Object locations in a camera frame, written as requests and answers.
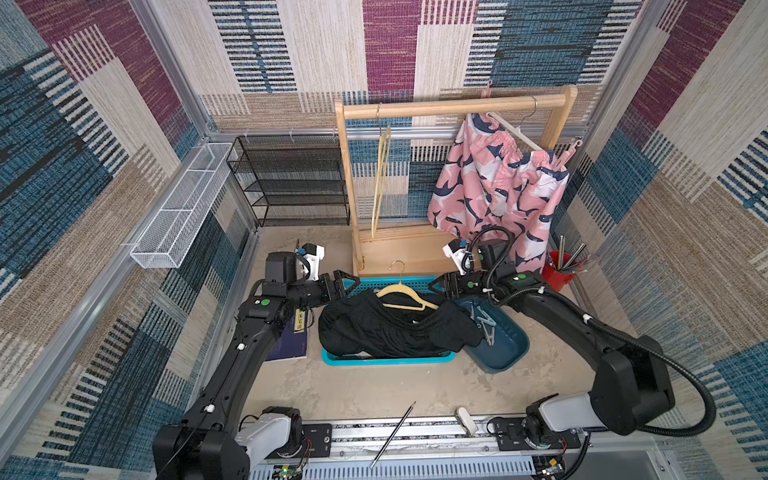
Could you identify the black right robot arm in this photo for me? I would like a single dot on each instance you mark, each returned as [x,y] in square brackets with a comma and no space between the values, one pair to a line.
[631,386]

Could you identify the mint clothespin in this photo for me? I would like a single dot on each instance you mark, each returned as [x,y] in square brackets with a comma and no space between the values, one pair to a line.
[479,315]
[483,319]

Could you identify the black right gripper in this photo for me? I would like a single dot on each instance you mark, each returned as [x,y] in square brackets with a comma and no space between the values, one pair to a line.
[462,285]

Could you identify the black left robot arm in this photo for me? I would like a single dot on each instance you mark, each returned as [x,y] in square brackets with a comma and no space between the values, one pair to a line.
[209,442]

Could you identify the black shorts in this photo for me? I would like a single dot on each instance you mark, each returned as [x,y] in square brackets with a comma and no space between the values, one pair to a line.
[366,323]

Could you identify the dark blue book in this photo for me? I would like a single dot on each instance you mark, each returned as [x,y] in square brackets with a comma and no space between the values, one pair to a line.
[293,342]

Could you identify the pink patterned shorts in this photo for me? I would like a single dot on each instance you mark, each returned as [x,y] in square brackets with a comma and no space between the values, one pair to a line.
[488,181]

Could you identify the black wire shelf rack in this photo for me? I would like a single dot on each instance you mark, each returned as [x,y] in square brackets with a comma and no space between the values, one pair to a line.
[291,181]

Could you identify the dark teal plastic tray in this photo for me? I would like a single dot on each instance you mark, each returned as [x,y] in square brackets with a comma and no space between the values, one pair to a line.
[511,342]

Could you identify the yellow hanger of beige shorts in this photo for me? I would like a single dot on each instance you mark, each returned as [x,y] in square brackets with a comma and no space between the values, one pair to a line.
[383,155]

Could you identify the wooden clothes rack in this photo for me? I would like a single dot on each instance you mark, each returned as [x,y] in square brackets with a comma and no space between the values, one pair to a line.
[420,246]

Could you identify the white clothespin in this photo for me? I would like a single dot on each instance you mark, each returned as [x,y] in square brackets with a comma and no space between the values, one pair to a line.
[489,333]

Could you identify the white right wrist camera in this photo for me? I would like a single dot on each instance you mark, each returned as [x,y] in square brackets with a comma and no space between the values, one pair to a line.
[458,251]

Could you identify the white wire wall basket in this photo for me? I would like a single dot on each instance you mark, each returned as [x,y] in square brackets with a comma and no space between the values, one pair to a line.
[169,236]

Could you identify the thin metal rod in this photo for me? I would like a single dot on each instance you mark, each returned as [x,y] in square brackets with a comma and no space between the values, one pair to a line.
[391,436]

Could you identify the yellow hanger of black shorts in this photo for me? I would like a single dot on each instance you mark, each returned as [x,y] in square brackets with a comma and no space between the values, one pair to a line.
[417,303]

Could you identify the white hanger of pink shorts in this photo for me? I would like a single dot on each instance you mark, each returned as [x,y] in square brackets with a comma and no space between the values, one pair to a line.
[517,130]

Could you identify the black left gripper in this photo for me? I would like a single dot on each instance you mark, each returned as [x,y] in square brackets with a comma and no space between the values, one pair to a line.
[339,292]

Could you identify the turquoise plastic basket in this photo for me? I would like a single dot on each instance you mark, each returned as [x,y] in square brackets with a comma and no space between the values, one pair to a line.
[419,284]

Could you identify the small white block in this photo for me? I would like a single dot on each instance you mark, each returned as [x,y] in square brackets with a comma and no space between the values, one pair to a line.
[466,421]

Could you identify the red pen cup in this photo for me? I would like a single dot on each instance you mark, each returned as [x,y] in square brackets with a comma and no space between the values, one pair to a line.
[555,278]

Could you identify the pink clothespin right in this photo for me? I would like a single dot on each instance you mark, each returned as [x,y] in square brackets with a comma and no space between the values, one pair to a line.
[565,157]

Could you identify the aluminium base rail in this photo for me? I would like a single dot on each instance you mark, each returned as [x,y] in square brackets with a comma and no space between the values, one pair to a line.
[438,448]

